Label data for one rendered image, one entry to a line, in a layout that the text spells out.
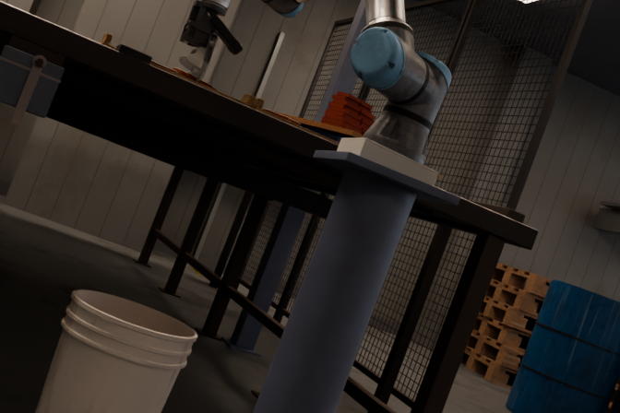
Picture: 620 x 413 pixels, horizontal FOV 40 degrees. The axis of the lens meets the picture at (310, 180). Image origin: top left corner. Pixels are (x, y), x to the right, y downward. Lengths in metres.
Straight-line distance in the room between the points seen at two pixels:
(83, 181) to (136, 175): 0.41
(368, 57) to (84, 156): 5.27
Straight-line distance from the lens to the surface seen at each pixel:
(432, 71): 1.89
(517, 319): 7.49
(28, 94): 1.97
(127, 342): 1.86
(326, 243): 1.85
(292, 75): 7.80
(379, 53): 1.78
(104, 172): 6.93
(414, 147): 1.87
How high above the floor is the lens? 0.70
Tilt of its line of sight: 3 degrees up
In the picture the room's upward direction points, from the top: 21 degrees clockwise
